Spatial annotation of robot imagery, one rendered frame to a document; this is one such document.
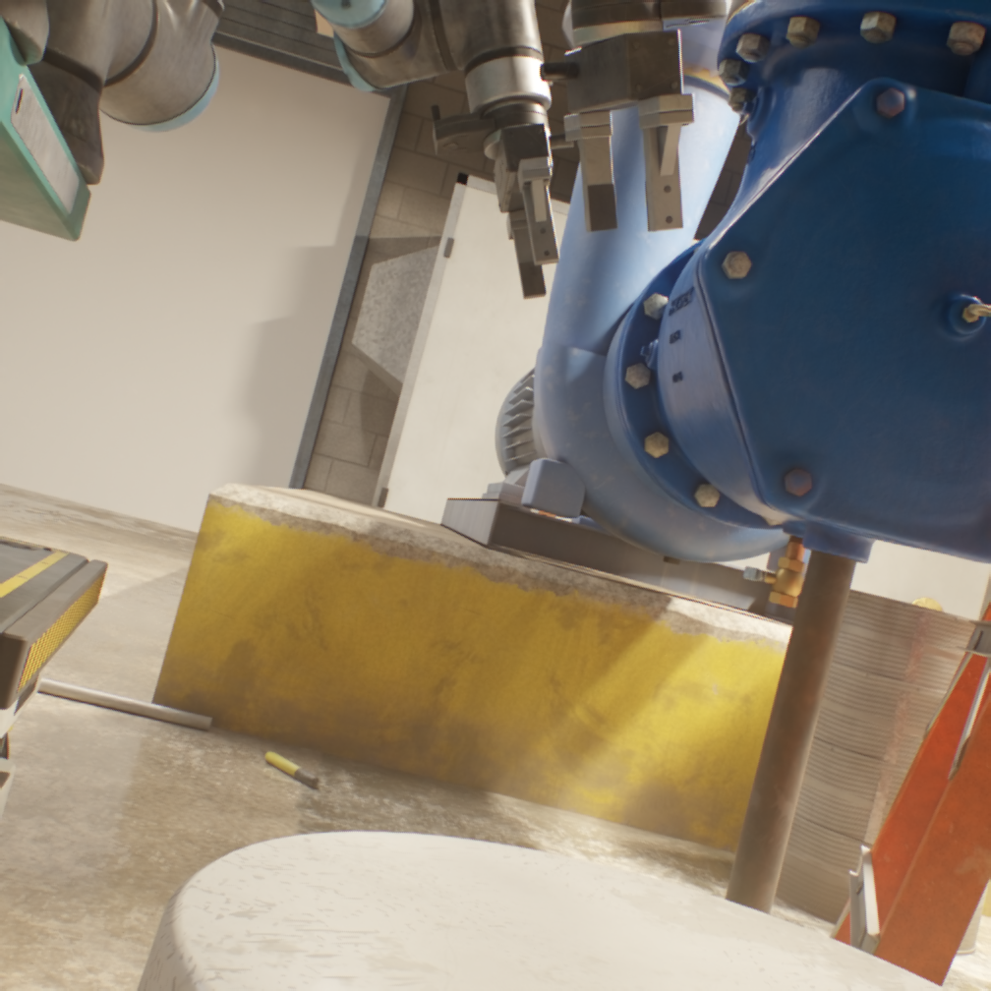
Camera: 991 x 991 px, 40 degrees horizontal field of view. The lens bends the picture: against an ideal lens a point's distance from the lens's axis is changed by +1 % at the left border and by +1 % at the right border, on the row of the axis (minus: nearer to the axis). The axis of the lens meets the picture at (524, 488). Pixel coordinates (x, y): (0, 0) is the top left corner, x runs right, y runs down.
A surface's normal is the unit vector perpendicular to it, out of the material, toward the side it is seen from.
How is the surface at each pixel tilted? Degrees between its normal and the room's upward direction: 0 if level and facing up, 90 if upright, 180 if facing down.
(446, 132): 93
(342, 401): 90
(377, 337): 90
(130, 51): 116
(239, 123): 90
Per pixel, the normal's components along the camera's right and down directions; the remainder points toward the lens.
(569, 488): 0.10, 0.00
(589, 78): -0.94, 0.16
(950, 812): -0.20, -0.15
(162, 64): 0.85, 0.48
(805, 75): -0.81, -0.23
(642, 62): 0.33, 0.18
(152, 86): 0.64, 0.75
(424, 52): -0.01, 0.65
